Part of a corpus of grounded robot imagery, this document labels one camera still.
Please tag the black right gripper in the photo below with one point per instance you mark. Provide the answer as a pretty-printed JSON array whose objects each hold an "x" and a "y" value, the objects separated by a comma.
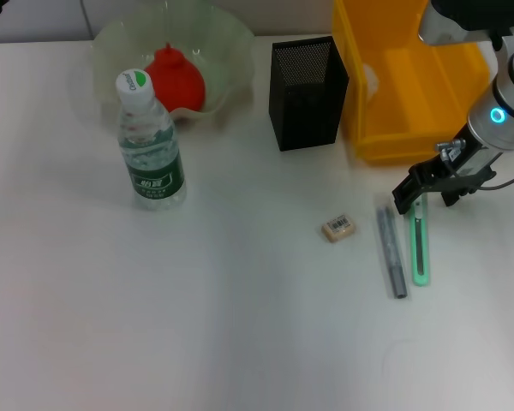
[{"x": 467, "y": 167}]

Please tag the mint green utility knife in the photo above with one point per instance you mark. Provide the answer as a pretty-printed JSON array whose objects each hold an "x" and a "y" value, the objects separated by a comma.
[{"x": 420, "y": 248}]

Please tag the red-orange toy orange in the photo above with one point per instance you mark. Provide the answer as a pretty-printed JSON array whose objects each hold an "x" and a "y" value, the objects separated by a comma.
[{"x": 180, "y": 85}]

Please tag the yellow plastic bin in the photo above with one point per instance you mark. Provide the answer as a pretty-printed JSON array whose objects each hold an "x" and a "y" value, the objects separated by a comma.
[{"x": 411, "y": 94}]

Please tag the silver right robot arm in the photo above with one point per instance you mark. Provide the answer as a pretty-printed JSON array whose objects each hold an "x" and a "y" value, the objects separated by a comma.
[{"x": 505, "y": 94}]

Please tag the grey pen in clear sleeve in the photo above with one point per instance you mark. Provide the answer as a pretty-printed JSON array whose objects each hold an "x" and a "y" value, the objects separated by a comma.
[{"x": 392, "y": 252}]

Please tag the white paper ball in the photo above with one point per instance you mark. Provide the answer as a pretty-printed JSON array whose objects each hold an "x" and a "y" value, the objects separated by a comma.
[{"x": 370, "y": 81}]

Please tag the black mesh pen holder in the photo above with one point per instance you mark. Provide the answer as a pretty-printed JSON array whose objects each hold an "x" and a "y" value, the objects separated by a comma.
[{"x": 304, "y": 98}]

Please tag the clear green-label water bottle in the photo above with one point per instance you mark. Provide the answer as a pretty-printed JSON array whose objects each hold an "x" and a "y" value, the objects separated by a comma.
[{"x": 152, "y": 171}]

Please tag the beige eraser with barcode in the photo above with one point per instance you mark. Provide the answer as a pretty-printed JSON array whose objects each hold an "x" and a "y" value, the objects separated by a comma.
[{"x": 339, "y": 228}]

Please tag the pale green wavy fruit bowl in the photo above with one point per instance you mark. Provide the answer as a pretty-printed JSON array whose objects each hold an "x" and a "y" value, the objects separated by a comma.
[{"x": 227, "y": 55}]

